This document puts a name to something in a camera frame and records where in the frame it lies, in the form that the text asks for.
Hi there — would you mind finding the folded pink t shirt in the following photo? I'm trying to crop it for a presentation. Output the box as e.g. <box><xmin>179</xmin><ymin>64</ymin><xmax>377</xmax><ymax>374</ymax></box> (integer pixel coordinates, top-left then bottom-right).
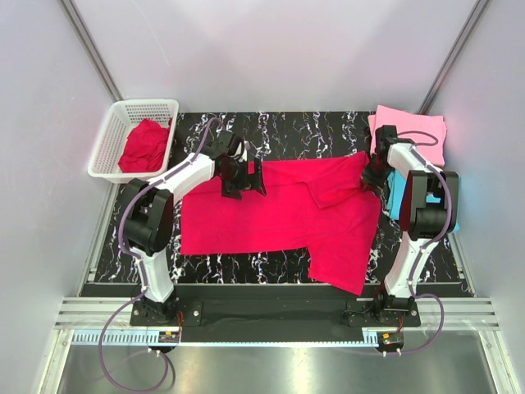
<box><xmin>367</xmin><ymin>106</ymin><xmax>447</xmax><ymax>167</ymax></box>

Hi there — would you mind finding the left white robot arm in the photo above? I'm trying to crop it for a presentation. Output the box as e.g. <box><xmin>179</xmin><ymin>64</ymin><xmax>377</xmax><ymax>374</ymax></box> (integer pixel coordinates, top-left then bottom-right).
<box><xmin>118</xmin><ymin>131</ymin><xmax>267</xmax><ymax>325</ymax></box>

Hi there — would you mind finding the aluminium frame rail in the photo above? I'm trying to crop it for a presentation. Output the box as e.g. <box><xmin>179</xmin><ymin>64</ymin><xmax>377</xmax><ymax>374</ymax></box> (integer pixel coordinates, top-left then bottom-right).
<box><xmin>55</xmin><ymin>298</ymin><xmax>501</xmax><ymax>329</ymax></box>

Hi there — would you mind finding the crimson t shirt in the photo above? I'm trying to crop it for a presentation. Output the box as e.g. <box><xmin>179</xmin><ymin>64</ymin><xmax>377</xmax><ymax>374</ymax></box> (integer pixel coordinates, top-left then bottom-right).
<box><xmin>118</xmin><ymin>119</ymin><xmax>171</xmax><ymax>173</ymax></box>
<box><xmin>180</xmin><ymin>152</ymin><xmax>381</xmax><ymax>296</ymax></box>

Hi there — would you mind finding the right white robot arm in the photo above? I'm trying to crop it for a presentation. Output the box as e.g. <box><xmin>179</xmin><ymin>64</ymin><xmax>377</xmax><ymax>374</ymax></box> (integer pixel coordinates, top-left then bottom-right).
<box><xmin>360</xmin><ymin>125</ymin><xmax>459</xmax><ymax>326</ymax></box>

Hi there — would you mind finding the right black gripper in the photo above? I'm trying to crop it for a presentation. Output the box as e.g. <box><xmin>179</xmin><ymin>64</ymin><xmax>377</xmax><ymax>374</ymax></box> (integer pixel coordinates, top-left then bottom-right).
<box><xmin>358</xmin><ymin>153</ymin><xmax>393</xmax><ymax>192</ymax></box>

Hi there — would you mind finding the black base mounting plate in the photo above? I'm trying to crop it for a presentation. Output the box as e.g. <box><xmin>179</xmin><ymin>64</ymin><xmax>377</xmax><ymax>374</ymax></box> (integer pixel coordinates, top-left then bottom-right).
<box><xmin>130</xmin><ymin>284</ymin><xmax>421</xmax><ymax>345</ymax></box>

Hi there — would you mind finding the crimson t shirt in basket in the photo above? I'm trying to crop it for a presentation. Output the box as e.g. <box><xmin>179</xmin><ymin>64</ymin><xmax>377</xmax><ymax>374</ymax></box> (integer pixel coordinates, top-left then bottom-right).
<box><xmin>118</xmin><ymin>119</ymin><xmax>171</xmax><ymax>173</ymax></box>

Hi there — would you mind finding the folded cyan t shirt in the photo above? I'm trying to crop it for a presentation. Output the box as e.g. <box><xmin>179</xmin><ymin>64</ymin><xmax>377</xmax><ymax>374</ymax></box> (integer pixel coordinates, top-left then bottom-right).
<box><xmin>387</xmin><ymin>171</ymin><xmax>448</xmax><ymax>239</ymax></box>

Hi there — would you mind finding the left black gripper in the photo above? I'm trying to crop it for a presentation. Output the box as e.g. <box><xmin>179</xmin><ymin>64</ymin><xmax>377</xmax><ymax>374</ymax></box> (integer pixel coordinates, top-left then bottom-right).
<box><xmin>219</xmin><ymin>158</ymin><xmax>266</xmax><ymax>200</ymax></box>

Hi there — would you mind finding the white plastic basket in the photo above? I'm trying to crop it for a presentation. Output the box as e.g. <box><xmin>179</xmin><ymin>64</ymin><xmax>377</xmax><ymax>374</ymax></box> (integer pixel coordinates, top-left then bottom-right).
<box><xmin>87</xmin><ymin>98</ymin><xmax>179</xmax><ymax>184</ymax></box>

